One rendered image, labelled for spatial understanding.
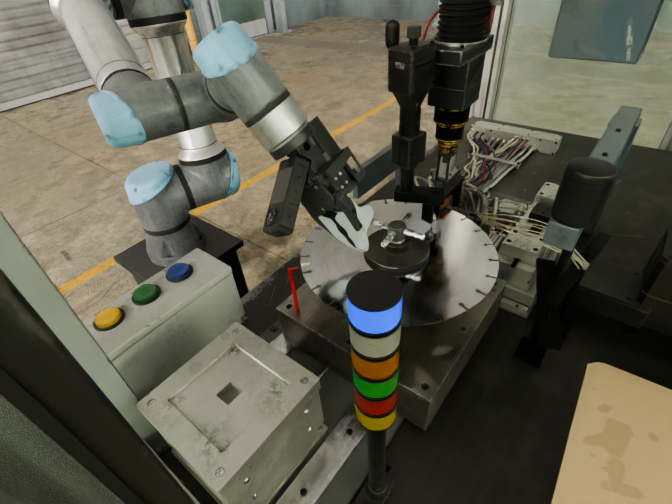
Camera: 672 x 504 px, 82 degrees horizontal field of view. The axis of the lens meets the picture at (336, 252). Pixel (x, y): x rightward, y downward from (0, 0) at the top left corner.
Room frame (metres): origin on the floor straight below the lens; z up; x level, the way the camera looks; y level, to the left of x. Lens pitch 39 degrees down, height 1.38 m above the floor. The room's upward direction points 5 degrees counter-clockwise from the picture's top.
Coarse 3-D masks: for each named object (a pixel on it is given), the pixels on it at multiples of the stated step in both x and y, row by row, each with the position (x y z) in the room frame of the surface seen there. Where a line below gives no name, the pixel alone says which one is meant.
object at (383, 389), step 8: (352, 368) 0.22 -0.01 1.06; (360, 376) 0.20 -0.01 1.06; (392, 376) 0.20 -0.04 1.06; (360, 384) 0.20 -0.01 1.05; (368, 384) 0.20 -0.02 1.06; (376, 384) 0.20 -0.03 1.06; (384, 384) 0.20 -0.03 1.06; (392, 384) 0.20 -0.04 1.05; (360, 392) 0.20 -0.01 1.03; (368, 392) 0.20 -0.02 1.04; (376, 392) 0.20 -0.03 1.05; (384, 392) 0.20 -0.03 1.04; (392, 392) 0.20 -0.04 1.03
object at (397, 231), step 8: (408, 216) 0.54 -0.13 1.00; (376, 224) 0.53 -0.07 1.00; (384, 224) 0.52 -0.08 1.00; (392, 224) 0.51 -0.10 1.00; (400, 224) 0.51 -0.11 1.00; (392, 232) 0.50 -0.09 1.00; (400, 232) 0.50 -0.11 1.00; (408, 232) 0.50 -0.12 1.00; (416, 232) 0.49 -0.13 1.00; (384, 240) 0.48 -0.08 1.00; (392, 240) 0.50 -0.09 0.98; (400, 240) 0.50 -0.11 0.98
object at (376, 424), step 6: (396, 408) 0.21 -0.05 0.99; (360, 414) 0.21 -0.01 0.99; (390, 414) 0.20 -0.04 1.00; (396, 414) 0.21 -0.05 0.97; (360, 420) 0.21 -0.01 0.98; (366, 420) 0.20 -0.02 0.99; (372, 420) 0.20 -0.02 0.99; (378, 420) 0.20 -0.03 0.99; (384, 420) 0.20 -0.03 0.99; (390, 420) 0.20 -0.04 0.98; (366, 426) 0.20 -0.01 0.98; (372, 426) 0.20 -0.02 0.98; (378, 426) 0.20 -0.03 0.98; (384, 426) 0.20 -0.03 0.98; (390, 426) 0.20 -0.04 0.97
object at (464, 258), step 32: (416, 224) 0.58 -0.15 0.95; (448, 224) 0.57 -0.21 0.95; (320, 256) 0.51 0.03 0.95; (352, 256) 0.51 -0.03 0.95; (448, 256) 0.48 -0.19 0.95; (480, 256) 0.48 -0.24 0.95; (320, 288) 0.44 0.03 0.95; (416, 288) 0.42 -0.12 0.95; (448, 288) 0.41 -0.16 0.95; (480, 288) 0.41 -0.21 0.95; (416, 320) 0.36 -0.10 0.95
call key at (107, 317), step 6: (102, 312) 0.47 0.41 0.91; (108, 312) 0.47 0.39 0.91; (114, 312) 0.47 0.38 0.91; (120, 312) 0.47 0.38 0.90; (96, 318) 0.46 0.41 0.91; (102, 318) 0.46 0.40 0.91; (108, 318) 0.46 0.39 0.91; (114, 318) 0.46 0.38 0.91; (96, 324) 0.45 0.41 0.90; (102, 324) 0.44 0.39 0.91; (108, 324) 0.45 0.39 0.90
